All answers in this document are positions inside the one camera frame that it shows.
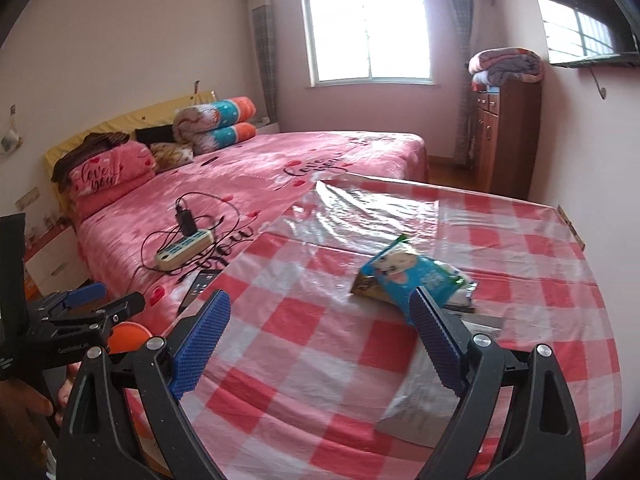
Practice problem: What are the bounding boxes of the small patterned pillow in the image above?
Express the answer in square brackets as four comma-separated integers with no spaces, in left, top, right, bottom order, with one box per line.
[150,143,194,174]

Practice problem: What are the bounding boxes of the hanging wall pouch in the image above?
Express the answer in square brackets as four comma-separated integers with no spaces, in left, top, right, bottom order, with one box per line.
[1,104,23,157]

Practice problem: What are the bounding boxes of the window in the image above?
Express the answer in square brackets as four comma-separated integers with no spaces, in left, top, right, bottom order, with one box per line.
[302,0,433,87]

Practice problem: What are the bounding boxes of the black remote control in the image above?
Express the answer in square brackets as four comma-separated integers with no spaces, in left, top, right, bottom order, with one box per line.
[177,270,220,315]

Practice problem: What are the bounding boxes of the folded blankets on cabinet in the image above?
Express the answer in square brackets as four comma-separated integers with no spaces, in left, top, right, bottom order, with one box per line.
[468,48,544,91]

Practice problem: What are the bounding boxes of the pink bed sheet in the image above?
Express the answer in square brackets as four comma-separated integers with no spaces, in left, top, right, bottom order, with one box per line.
[76,131,428,334]

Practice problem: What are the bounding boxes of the lower rolled colourful quilt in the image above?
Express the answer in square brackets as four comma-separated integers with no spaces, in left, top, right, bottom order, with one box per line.
[191,122,257,155]

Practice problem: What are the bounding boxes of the grey checked left curtain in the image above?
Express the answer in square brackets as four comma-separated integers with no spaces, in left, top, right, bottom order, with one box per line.
[247,0,278,122]

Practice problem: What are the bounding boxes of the black charger cable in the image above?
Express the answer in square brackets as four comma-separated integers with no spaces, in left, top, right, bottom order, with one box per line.
[124,190,262,296]

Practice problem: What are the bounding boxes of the brown plush blanket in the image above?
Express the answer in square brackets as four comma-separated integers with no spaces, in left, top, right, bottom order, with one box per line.
[51,131,130,190]

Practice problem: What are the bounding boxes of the yellow headboard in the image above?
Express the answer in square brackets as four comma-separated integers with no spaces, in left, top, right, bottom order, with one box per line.
[43,91,217,178]

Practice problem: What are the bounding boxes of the right grey curtain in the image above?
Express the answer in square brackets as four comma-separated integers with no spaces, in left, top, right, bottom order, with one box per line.
[448,0,474,167]

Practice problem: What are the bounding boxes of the red white checkered tablecloth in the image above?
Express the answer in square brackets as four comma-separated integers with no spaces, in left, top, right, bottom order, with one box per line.
[183,176,622,479]

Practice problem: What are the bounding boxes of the upper rolled colourful quilt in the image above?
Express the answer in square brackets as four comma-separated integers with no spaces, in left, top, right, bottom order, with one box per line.
[172,96,256,143]

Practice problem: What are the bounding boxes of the wall mounted television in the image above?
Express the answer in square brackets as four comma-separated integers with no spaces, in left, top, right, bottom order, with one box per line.
[537,0,639,68]

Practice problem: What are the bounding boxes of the brown wooden cabinet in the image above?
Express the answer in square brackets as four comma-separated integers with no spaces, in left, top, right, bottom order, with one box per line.
[473,79,542,200]

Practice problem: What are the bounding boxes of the white bedside table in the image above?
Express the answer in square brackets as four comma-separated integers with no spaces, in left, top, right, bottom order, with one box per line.
[25,226,90,296]

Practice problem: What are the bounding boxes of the blue cartoon tissue pack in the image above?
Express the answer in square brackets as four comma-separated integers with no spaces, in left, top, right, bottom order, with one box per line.
[356,234,477,323]

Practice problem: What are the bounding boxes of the person's left hand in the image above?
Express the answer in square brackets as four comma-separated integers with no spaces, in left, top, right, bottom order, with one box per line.
[1,363,80,426]

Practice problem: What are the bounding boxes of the white power strip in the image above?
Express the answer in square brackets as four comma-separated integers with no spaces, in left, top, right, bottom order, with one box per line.
[154,229,214,272]

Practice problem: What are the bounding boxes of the black charger plug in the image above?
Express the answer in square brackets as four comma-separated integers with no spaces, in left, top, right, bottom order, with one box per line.
[175,200,198,237]

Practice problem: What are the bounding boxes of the grey paper sheet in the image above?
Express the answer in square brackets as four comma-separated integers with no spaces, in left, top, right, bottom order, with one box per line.
[375,309,507,450]

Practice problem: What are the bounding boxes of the rolled colourful quilt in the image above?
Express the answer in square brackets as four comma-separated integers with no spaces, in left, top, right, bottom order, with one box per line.
[172,96,256,143]
[191,122,257,155]

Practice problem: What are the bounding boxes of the pink love you pillow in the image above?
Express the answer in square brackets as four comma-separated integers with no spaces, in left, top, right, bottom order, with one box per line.
[67,141,156,221]

